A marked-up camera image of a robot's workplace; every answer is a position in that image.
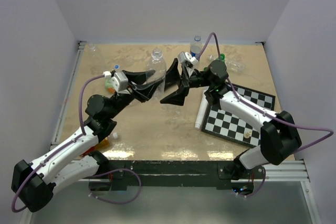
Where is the cream chess piece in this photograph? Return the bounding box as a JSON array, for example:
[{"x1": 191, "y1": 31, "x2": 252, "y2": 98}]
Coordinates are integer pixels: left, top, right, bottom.
[{"x1": 244, "y1": 131, "x2": 253, "y2": 138}]

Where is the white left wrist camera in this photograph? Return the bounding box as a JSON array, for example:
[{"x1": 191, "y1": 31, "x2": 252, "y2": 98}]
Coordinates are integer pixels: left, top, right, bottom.
[{"x1": 103, "y1": 71, "x2": 130, "y2": 94}]

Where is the clear bottle lying right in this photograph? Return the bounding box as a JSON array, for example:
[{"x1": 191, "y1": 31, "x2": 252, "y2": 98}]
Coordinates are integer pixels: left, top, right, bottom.
[{"x1": 208, "y1": 55, "x2": 245, "y2": 73}]

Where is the black white chessboard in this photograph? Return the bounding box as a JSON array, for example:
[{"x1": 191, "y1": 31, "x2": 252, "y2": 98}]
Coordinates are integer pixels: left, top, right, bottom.
[{"x1": 201, "y1": 85, "x2": 276, "y2": 148}]

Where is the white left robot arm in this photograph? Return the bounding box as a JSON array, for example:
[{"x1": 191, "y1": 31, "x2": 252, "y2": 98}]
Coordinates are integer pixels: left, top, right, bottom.
[{"x1": 11, "y1": 70, "x2": 165, "y2": 212}]

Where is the gold label drink bottle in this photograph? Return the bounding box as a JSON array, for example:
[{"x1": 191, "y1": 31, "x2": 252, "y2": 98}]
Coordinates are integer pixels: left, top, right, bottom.
[{"x1": 80, "y1": 132, "x2": 119, "y2": 157}]

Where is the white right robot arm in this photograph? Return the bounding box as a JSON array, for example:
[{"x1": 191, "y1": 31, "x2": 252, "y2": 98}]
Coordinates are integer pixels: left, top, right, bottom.
[{"x1": 160, "y1": 59, "x2": 302, "y2": 178}]

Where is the aluminium frame rail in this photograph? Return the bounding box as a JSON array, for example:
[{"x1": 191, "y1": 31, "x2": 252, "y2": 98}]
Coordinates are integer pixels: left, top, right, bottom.
[{"x1": 264, "y1": 160, "x2": 322, "y2": 223}]

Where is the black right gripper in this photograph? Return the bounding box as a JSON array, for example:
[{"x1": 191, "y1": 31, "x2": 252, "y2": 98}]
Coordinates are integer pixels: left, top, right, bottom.
[{"x1": 161, "y1": 59, "x2": 214, "y2": 106}]

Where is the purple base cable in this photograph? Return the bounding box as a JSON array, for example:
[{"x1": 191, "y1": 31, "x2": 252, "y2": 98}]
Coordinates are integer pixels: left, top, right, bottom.
[{"x1": 88, "y1": 169, "x2": 141, "y2": 204}]

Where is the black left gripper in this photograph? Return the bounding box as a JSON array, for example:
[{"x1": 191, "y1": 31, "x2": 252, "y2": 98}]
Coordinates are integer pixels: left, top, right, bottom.
[{"x1": 107, "y1": 70, "x2": 162, "y2": 119}]

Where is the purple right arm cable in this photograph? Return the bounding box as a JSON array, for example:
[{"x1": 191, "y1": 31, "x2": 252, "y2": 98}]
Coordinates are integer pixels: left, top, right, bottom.
[{"x1": 196, "y1": 32, "x2": 334, "y2": 154}]

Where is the green tea label bottle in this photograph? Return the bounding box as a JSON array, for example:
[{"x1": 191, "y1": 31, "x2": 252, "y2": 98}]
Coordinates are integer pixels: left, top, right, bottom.
[{"x1": 104, "y1": 79, "x2": 115, "y2": 94}]

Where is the green plastic bottle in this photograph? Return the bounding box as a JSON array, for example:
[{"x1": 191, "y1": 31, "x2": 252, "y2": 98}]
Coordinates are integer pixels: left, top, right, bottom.
[{"x1": 219, "y1": 54, "x2": 225, "y2": 62}]

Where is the clear bottle back left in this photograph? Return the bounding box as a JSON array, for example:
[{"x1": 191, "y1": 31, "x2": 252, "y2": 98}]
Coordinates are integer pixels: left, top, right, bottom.
[{"x1": 88, "y1": 43, "x2": 106, "y2": 72}]

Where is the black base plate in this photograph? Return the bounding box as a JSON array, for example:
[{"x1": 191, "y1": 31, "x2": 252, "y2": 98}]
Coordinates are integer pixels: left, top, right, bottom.
[{"x1": 86, "y1": 160, "x2": 265, "y2": 190}]

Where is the clear plastic bottle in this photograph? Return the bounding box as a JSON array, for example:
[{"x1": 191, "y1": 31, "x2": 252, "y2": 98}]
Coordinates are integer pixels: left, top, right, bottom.
[{"x1": 145, "y1": 48, "x2": 167, "y2": 100}]

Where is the blue label water bottle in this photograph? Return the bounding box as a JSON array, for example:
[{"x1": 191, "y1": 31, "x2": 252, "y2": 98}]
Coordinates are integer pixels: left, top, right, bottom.
[{"x1": 190, "y1": 35, "x2": 203, "y2": 57}]

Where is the white microphone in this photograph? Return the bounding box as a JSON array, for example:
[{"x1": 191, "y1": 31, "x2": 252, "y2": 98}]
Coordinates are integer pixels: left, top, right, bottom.
[{"x1": 195, "y1": 90, "x2": 208, "y2": 130}]

